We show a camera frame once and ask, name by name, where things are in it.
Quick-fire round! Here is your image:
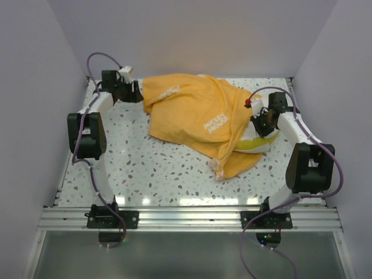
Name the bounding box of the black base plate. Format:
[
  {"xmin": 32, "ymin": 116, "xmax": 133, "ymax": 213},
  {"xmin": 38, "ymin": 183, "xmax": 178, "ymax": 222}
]
[
  {"xmin": 240, "ymin": 211, "xmax": 293, "ymax": 230},
  {"xmin": 84, "ymin": 204, "xmax": 140, "ymax": 229}
]

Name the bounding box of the orange pillowcase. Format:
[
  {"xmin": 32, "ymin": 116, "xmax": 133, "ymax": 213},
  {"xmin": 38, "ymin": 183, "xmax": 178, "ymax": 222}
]
[{"xmin": 142, "ymin": 74, "xmax": 262, "ymax": 180}]

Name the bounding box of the white pillow yellow edge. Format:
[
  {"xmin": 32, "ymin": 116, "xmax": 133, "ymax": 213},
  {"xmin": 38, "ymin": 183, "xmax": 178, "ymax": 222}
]
[{"xmin": 234, "ymin": 126, "xmax": 280, "ymax": 153}]

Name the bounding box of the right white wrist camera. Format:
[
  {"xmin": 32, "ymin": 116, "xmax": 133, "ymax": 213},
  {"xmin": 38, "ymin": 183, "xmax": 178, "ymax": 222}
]
[{"xmin": 244, "ymin": 98, "xmax": 264, "ymax": 117}]

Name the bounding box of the aluminium mounting rail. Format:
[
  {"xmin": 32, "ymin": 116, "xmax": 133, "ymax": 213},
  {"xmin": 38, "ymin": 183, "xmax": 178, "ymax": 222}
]
[{"xmin": 37, "ymin": 205, "xmax": 342, "ymax": 233}]

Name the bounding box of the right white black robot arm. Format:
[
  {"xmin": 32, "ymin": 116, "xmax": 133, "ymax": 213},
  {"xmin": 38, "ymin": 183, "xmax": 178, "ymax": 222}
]
[{"xmin": 245, "ymin": 89, "xmax": 335, "ymax": 228}]

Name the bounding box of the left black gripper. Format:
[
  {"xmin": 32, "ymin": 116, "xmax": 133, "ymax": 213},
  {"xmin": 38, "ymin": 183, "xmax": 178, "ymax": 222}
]
[{"xmin": 115, "ymin": 79, "xmax": 144, "ymax": 103}]

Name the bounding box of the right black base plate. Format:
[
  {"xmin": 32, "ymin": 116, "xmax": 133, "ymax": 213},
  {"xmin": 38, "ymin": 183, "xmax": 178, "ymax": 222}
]
[{"xmin": 240, "ymin": 211, "xmax": 293, "ymax": 230}]

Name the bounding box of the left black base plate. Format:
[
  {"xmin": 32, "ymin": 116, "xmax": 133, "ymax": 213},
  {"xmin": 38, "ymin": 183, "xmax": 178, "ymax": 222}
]
[{"xmin": 84, "ymin": 204, "xmax": 140, "ymax": 229}]

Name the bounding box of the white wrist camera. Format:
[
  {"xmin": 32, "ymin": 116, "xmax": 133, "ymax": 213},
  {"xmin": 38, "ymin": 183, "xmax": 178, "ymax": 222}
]
[
  {"xmin": 119, "ymin": 66, "xmax": 134, "ymax": 83},
  {"xmin": 244, "ymin": 98, "xmax": 264, "ymax": 117}
]

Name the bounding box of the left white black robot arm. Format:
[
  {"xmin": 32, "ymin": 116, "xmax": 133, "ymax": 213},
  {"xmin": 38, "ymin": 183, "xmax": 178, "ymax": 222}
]
[{"xmin": 67, "ymin": 66, "xmax": 144, "ymax": 228}]

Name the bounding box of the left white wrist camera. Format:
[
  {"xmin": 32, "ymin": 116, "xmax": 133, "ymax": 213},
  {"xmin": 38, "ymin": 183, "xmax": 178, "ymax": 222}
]
[{"xmin": 119, "ymin": 66, "xmax": 134, "ymax": 83}]

